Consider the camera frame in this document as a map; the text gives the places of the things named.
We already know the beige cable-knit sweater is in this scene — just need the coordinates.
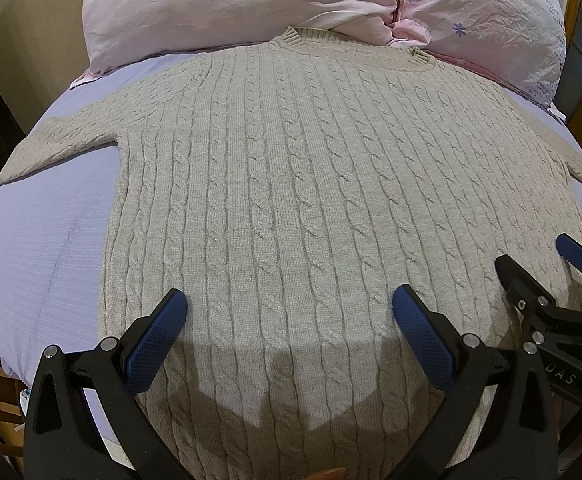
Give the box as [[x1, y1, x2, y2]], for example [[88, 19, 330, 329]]
[[0, 26, 582, 480]]

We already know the right pink floral pillow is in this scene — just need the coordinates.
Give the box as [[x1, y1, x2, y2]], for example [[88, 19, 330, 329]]
[[393, 0, 566, 108]]

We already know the left pink floral pillow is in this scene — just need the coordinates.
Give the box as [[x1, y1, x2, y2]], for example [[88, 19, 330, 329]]
[[75, 0, 398, 84]]

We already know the lavender bed sheet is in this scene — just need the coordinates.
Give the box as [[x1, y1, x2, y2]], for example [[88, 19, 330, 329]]
[[0, 52, 582, 441]]

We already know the pink floral pillow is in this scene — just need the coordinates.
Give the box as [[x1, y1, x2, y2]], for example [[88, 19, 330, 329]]
[[393, 0, 566, 108], [75, 0, 398, 84]]

